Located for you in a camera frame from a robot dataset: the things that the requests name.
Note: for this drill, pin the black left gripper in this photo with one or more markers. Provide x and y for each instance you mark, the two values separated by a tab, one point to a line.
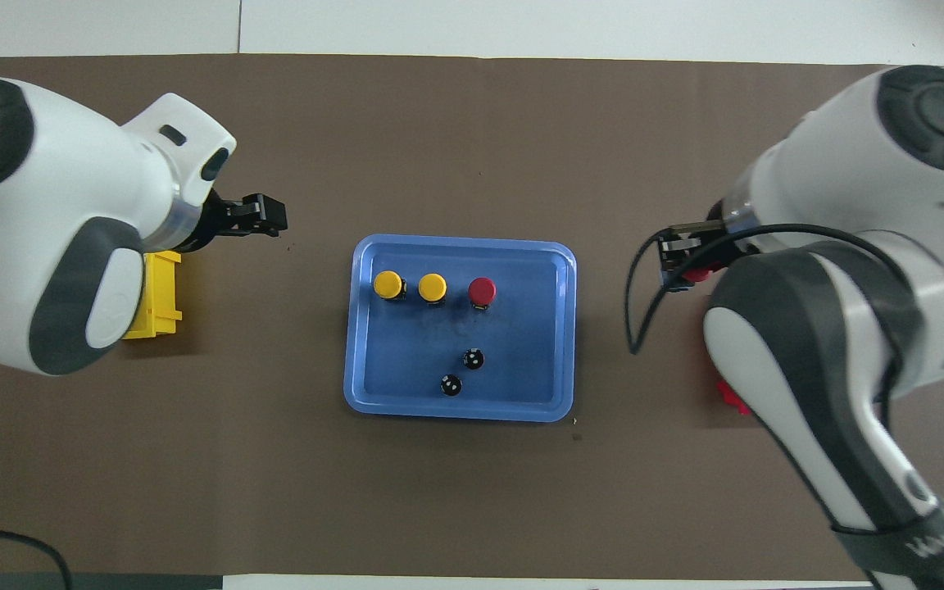
214	220

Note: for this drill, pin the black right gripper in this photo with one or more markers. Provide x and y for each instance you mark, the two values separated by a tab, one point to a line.
718	244

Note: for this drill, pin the red push button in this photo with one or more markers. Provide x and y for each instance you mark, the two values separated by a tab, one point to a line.
482	291
700	274

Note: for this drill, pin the yellow push button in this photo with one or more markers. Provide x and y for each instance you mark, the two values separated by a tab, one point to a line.
388	284
433	287

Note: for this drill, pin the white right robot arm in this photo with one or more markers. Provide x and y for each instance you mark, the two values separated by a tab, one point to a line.
849	164

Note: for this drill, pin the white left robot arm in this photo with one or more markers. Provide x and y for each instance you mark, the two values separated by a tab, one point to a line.
54	164

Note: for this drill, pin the yellow plastic bin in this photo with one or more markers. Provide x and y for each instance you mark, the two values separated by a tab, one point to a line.
161	303

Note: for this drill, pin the red plastic bin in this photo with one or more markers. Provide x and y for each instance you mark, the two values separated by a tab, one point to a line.
734	397

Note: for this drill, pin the blue plastic tray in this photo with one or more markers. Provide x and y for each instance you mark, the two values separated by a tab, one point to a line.
521	360

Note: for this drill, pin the black cylindrical capacitor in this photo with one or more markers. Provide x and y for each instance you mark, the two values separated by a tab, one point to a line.
474	358
451	384

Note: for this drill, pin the brown paper table mat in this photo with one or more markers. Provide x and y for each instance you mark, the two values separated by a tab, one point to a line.
472	492

